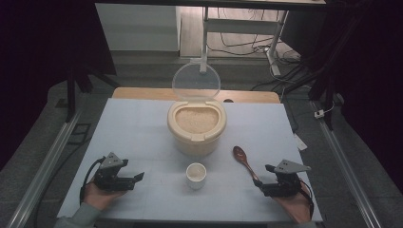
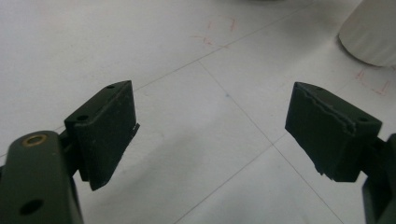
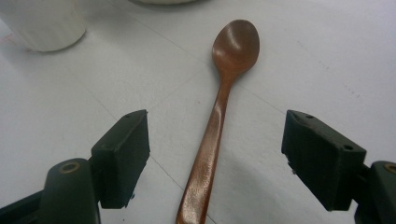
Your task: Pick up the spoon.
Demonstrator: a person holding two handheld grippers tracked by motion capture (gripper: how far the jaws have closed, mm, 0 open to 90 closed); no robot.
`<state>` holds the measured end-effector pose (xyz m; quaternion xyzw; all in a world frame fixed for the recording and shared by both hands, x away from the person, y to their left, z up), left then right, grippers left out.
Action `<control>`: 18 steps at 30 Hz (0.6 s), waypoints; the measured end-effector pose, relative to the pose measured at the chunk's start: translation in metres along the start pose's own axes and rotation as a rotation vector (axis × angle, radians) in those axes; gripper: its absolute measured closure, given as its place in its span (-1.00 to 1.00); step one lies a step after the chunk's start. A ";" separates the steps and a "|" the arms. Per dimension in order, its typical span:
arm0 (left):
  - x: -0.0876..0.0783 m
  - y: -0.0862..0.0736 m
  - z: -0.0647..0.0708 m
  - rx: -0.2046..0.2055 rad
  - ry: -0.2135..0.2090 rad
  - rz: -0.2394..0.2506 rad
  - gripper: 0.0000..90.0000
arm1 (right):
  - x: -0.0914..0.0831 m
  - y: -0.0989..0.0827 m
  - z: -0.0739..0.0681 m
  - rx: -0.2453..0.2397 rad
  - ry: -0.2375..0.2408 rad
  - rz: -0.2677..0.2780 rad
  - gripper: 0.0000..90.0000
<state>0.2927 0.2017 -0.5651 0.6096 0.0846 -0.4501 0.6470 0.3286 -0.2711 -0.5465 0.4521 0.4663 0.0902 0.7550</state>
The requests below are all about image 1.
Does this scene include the black metal stand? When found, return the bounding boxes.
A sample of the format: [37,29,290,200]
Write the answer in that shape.
[64,61,122,124]
[283,60,338,131]

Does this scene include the person's right hand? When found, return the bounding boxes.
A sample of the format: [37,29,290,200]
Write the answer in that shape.
[273,185,316,224]

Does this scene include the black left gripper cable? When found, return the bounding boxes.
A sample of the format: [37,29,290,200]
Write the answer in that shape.
[79,156,106,204]

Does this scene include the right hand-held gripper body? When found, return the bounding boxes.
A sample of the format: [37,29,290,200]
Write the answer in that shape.
[264,159,312,198]

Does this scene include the white rice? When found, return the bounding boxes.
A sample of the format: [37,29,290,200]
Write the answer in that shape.
[174,106,220,135]

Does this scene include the white desk frame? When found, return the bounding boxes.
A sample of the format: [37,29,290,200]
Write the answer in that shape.
[199,7,290,77]

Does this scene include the person's left hand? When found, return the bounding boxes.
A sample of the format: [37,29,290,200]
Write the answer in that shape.
[83,180,128,212]

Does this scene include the white table mat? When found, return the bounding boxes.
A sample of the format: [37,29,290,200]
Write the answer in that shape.
[56,97,324,223]

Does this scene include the white paper tag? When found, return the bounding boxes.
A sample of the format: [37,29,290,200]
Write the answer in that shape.
[293,132,309,152]

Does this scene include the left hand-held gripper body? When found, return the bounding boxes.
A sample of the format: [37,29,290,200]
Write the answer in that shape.
[93,152,136,192]

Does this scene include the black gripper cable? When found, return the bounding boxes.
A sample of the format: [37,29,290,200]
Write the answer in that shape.
[79,156,106,204]
[298,180,316,220]

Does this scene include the brown wooden spoon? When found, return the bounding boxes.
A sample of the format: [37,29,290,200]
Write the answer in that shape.
[232,145,260,182]

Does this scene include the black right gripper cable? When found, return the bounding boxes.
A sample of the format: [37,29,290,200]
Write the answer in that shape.
[298,180,316,220]

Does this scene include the small white cup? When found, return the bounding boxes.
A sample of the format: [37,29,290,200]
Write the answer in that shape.
[185,161,207,191]

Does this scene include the cream rice container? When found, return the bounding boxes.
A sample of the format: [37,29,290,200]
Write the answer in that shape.
[166,99,228,157]

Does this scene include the aluminium rail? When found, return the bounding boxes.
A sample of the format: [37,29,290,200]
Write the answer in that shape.
[311,100,384,228]
[6,108,84,228]

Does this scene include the clear round container lid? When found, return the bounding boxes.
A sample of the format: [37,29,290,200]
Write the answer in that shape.
[171,61,221,103]

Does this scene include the wooden table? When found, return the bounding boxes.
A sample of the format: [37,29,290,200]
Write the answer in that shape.
[112,86,282,105]

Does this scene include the white cabinet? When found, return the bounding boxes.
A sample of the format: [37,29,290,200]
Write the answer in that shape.
[94,3,182,52]

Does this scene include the black floor cables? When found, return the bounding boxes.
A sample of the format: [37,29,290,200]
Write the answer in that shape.
[207,8,302,66]

